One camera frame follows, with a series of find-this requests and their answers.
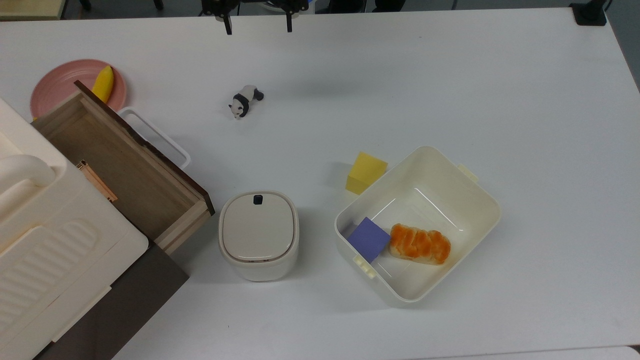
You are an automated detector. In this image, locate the cream plastic cabinet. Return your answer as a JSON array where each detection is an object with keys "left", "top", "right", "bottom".
[{"left": 0, "top": 97, "right": 150, "bottom": 360}]

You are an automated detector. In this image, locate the yellow foam cube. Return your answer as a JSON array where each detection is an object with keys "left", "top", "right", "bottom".
[{"left": 345, "top": 152, "right": 389, "bottom": 196}]

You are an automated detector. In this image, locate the open wooden drawer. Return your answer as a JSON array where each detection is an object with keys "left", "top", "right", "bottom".
[{"left": 31, "top": 80, "right": 216, "bottom": 256}]

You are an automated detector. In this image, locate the purple foam cube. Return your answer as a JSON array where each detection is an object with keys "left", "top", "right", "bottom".
[{"left": 347, "top": 217, "right": 392, "bottom": 264}]

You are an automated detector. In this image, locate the dark brown cabinet base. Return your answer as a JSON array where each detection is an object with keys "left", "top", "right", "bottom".
[{"left": 33, "top": 242, "right": 191, "bottom": 360}]

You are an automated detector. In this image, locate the cream plastic storage bin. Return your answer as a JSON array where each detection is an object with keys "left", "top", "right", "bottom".
[{"left": 334, "top": 146, "right": 502, "bottom": 305}]

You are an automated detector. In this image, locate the orange glazed toy bread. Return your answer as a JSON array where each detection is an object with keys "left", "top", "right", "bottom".
[{"left": 388, "top": 223, "right": 452, "bottom": 266}]

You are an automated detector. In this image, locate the black and white panda toy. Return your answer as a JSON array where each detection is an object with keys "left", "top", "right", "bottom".
[{"left": 228, "top": 85, "right": 265, "bottom": 120}]

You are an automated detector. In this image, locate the pink round plate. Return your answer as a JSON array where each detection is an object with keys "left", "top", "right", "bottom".
[{"left": 30, "top": 59, "right": 127, "bottom": 119}]

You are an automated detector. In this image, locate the yellow toy banana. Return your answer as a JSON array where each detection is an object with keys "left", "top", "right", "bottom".
[{"left": 91, "top": 65, "right": 115, "bottom": 104}]

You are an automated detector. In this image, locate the white lidded trash can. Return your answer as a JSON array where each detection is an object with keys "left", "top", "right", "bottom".
[{"left": 218, "top": 190, "right": 300, "bottom": 282}]

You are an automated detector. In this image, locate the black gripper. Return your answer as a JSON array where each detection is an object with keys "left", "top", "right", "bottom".
[{"left": 201, "top": 0, "right": 310, "bottom": 36}]

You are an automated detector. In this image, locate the black table clamp mount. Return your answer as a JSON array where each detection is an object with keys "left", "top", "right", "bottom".
[{"left": 570, "top": 0, "right": 609, "bottom": 27}]

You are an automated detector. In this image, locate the white drawer handle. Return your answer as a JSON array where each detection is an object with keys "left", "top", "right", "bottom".
[{"left": 118, "top": 106, "right": 192, "bottom": 170}]

